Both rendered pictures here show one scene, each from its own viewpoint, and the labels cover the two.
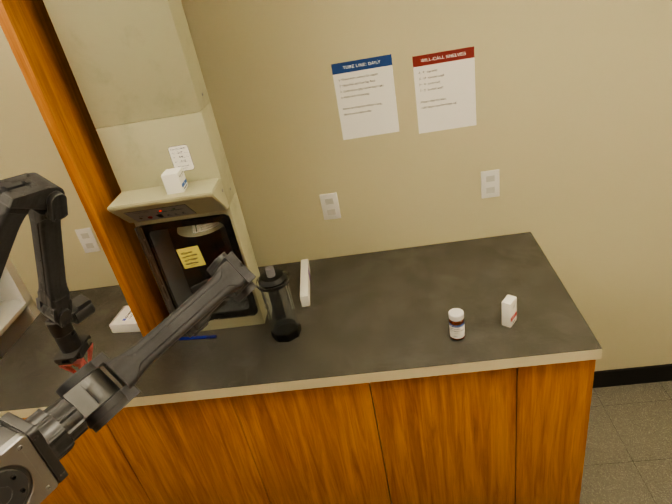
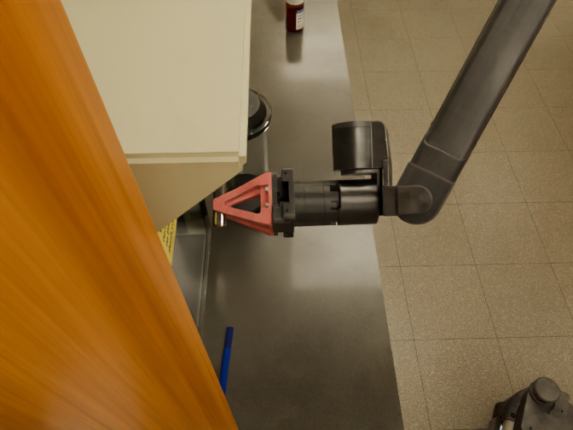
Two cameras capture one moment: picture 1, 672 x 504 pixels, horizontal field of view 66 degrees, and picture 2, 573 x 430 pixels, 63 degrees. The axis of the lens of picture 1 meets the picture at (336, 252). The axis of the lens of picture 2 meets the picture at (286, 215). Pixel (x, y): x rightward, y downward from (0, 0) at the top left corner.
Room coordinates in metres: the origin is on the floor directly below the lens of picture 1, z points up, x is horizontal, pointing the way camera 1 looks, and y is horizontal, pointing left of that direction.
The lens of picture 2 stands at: (1.43, 0.76, 1.66)
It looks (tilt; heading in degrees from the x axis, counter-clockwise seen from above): 55 degrees down; 261
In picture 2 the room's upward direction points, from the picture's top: straight up
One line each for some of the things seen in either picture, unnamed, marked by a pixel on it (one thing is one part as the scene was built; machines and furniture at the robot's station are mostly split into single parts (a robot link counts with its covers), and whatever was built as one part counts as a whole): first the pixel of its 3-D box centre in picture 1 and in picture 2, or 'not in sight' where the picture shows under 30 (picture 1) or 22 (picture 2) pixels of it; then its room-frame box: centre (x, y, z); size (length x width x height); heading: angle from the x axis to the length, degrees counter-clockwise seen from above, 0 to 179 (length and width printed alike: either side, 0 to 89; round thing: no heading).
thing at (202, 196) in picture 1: (169, 207); (174, 36); (1.47, 0.46, 1.46); 0.32 x 0.12 x 0.10; 83
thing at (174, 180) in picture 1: (174, 180); not in sight; (1.46, 0.42, 1.54); 0.05 x 0.05 x 0.06; 84
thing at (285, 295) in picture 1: (279, 305); (241, 158); (1.43, 0.22, 1.06); 0.11 x 0.11 x 0.21
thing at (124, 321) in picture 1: (136, 318); not in sight; (1.67, 0.80, 0.96); 0.16 x 0.12 x 0.04; 77
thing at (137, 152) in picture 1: (198, 218); not in sight; (1.65, 0.44, 1.33); 0.32 x 0.25 x 0.77; 83
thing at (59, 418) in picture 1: (51, 432); not in sight; (0.63, 0.51, 1.45); 0.09 x 0.08 x 0.12; 55
